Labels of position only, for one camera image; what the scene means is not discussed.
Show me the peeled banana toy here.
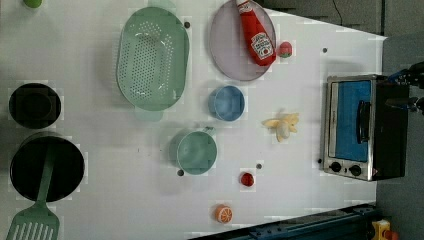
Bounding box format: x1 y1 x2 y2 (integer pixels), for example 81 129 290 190
262 113 299 142

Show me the blue bowl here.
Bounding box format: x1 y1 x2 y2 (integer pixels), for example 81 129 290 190
208 86 245 122

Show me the red strawberry toy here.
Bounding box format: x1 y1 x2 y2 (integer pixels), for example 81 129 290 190
240 172 254 187

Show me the translucent purple plate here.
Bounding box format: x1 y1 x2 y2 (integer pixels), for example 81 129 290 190
209 0 277 81

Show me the green cup with handle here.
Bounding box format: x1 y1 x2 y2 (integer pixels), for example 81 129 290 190
169 126 218 175

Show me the green slotted spatula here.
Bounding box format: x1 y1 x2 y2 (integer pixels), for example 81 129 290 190
6 146 60 240

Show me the small black pot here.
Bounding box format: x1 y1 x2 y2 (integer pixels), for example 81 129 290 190
9 83 62 129

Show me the green round toy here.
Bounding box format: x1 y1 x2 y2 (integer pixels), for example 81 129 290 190
23 0 42 8

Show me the red ketchup bottle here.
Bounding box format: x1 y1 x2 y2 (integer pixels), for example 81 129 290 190
235 0 276 66

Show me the pink strawberry toy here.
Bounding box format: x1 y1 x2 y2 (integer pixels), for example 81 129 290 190
278 41 293 58

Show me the orange slice toy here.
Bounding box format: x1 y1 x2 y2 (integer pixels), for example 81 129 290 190
215 204 233 224

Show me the blue metal frame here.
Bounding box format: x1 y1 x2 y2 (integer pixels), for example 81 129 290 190
190 204 381 240

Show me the green plastic colander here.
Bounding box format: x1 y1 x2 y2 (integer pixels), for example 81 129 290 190
116 0 190 122

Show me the black toaster oven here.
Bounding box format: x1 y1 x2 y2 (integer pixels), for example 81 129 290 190
323 75 409 181

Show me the large black pot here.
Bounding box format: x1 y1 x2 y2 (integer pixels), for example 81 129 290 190
10 132 85 202

